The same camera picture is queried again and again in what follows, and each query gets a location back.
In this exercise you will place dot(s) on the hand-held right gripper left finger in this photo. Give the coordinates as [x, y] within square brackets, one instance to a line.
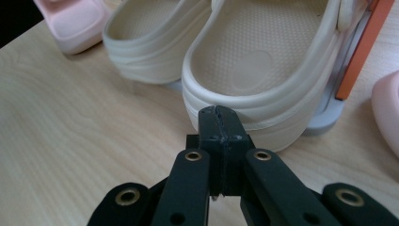
[213, 163]

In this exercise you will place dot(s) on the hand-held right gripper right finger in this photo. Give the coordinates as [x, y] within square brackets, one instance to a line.
[233, 163]

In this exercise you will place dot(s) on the cream clog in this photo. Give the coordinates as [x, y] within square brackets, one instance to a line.
[251, 62]
[147, 62]

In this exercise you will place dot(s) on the pink slipper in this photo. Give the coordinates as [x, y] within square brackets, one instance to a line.
[389, 109]
[75, 25]

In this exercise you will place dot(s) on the white shoe rack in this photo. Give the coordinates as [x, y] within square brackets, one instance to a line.
[360, 56]

